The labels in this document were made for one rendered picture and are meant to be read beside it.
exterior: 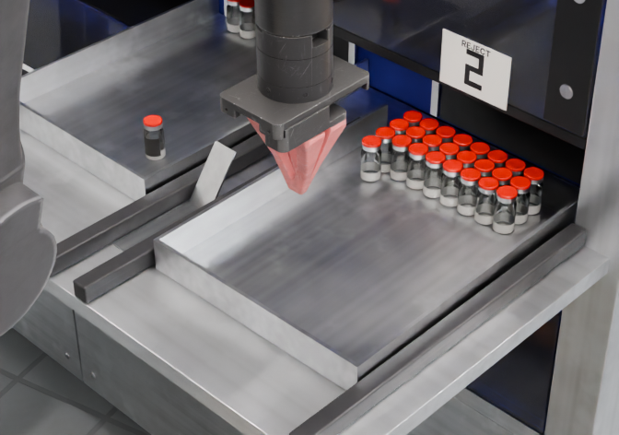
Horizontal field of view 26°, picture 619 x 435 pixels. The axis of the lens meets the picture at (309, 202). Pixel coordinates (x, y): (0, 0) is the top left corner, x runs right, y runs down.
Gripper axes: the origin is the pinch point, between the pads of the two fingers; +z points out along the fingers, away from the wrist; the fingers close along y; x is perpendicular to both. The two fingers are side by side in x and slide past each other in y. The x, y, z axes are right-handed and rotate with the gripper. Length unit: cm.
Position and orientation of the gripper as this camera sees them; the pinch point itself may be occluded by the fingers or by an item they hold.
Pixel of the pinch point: (297, 182)
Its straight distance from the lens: 106.7
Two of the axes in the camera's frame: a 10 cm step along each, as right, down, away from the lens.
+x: -7.2, -4.1, 5.6
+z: 0.1, 8.0, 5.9
